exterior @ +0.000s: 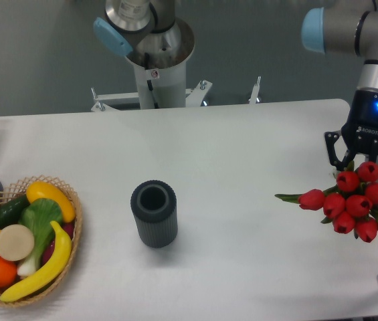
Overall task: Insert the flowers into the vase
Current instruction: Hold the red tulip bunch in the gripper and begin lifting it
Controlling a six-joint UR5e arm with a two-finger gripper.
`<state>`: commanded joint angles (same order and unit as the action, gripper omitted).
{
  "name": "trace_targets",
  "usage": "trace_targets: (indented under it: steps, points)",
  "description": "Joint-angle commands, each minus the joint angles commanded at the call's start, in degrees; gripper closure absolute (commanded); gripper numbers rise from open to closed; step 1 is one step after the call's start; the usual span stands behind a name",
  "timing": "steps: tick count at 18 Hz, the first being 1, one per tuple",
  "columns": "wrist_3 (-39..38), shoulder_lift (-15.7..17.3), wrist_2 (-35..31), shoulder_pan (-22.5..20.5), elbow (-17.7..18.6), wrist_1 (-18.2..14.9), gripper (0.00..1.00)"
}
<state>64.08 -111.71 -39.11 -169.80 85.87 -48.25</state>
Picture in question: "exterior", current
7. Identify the yellow squash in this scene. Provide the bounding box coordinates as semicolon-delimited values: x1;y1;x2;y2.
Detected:
26;181;76;223

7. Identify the purple red vegetable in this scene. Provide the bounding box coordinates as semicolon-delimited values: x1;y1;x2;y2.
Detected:
41;222;74;265

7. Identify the yellow banana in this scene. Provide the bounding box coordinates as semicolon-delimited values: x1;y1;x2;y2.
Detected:
0;221;72;303

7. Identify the green bok choy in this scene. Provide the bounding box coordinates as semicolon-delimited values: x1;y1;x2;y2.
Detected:
17;198;63;278

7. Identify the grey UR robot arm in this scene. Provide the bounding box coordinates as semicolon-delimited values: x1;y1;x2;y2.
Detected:
93;1;378;171

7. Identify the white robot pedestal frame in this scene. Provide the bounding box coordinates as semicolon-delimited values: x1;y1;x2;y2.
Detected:
90;60;262;113

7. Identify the red tulip bouquet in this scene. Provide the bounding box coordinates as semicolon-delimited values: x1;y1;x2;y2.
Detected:
275;161;378;243

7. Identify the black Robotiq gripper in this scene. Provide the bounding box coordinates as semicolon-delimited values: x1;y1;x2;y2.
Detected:
324;90;378;171

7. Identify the green cucumber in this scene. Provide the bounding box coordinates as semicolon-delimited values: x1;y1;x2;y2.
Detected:
0;194;30;229

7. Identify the woven wicker basket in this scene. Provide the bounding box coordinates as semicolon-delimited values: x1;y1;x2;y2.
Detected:
0;175;82;308

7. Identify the beige round disc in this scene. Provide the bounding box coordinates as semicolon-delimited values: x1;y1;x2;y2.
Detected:
0;224;34;261

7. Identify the dark grey ribbed vase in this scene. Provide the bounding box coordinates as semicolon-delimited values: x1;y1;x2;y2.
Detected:
130;180;178;248

